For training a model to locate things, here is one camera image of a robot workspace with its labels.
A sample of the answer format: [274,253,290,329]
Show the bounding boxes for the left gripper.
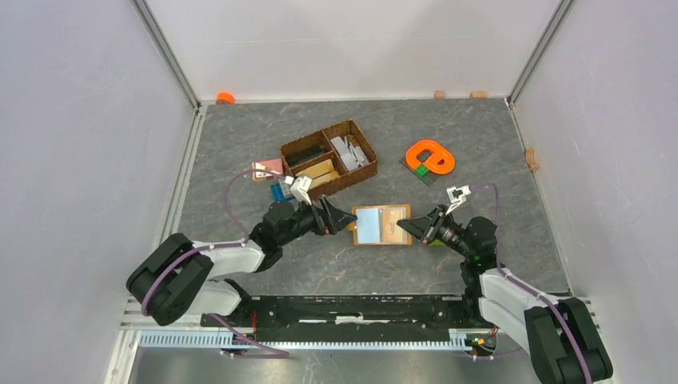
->
[278,194,357,246]

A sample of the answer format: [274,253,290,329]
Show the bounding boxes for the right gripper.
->
[397,204,473,258]

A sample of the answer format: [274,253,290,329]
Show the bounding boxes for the yellow leather card holder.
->
[349,204,412,246]

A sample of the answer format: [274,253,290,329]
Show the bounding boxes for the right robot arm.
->
[397,205,613,383]

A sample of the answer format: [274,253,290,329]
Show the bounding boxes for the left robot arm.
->
[126,197,357,326]

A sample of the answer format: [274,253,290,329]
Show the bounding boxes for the gold VIP cards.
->
[298,159,340,189]

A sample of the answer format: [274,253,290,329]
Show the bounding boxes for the silver cards pile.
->
[330,136,369,171]

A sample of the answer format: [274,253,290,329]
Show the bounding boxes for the black cards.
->
[285,145,326,167]

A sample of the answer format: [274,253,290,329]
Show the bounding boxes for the pink card box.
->
[251,158,285,182]

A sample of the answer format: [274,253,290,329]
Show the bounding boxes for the green toy brick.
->
[414,164,429,178]

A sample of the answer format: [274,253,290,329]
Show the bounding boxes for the brown woven basket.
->
[280,119,377,200]

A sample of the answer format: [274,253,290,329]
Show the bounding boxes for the blue toy brick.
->
[269,180,295,202]

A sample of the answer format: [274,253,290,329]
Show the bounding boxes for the wooden block right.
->
[470,90,488,98]

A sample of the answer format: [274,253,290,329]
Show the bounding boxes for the orange tape roll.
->
[215,92,235,105]

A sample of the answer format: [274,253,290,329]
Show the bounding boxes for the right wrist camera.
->
[445,185,472,214]

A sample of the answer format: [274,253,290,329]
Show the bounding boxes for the orange plastic ring toy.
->
[405,139,456,175]

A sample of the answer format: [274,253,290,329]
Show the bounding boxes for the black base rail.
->
[194,294,498,342]

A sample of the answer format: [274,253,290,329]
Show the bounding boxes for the wooden clip on wall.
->
[524,148,540,172]

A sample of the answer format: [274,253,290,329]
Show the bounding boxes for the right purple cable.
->
[469,182,596,384]

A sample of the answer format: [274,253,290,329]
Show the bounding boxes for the purple cable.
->
[140,168,295,358]
[469,182,596,384]

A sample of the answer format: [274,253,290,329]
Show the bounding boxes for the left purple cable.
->
[140,168,295,358]

